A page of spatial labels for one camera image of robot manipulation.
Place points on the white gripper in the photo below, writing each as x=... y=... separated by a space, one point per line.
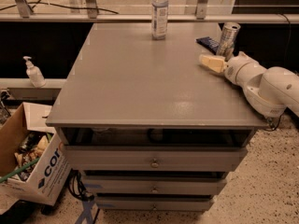
x=234 y=68

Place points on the silver redbull can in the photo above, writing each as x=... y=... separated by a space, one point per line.
x=228 y=36

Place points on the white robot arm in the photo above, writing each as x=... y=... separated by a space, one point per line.
x=269 y=91

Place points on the blue rxbar blueberry wrapper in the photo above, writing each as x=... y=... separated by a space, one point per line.
x=208 y=43

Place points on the clear plastic water bottle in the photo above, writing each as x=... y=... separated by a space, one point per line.
x=159 y=19

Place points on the grey drawer cabinet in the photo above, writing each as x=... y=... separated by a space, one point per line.
x=128 y=90

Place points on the top grey drawer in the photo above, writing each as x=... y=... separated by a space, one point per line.
x=188 y=159

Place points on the grey drawer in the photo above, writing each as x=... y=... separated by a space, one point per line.
x=157 y=204
x=153 y=185
x=188 y=159

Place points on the middle grey drawer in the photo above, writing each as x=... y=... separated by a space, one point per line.
x=153 y=185

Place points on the white pump sanitizer bottle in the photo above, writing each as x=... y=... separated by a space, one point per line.
x=34 y=73

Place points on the bottom grey drawer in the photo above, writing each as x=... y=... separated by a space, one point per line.
x=157 y=204

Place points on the white cardboard box with items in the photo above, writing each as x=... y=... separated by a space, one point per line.
x=23 y=138

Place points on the green stick in box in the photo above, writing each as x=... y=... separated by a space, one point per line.
x=19 y=170

